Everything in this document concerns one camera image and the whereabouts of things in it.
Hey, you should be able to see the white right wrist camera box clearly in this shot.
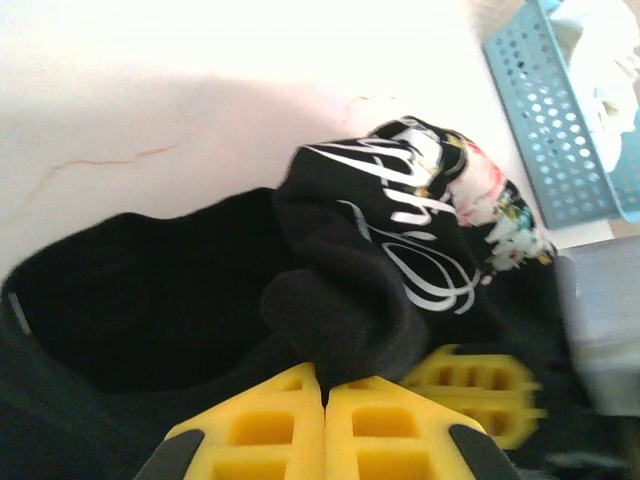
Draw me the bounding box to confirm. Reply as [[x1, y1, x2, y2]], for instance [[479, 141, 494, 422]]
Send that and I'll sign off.
[[554, 234, 640, 416]]

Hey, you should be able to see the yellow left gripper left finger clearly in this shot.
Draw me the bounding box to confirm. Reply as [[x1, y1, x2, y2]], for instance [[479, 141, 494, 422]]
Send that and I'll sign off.
[[134, 362, 327, 480]]

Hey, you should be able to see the light blue perforated basket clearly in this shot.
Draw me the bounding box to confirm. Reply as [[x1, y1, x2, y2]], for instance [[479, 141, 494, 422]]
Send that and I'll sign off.
[[482, 0, 640, 231]]

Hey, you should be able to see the white crumpled cloth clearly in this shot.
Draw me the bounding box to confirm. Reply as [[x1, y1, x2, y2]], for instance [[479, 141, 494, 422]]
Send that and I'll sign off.
[[549, 0, 640, 166]]

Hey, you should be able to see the black printed t-shirt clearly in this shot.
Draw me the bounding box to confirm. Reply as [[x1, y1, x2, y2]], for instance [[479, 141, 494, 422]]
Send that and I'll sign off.
[[0, 114, 591, 480]]

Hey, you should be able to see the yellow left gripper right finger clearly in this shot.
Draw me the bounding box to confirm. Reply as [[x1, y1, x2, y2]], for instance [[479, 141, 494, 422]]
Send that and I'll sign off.
[[325, 374, 521, 480]]

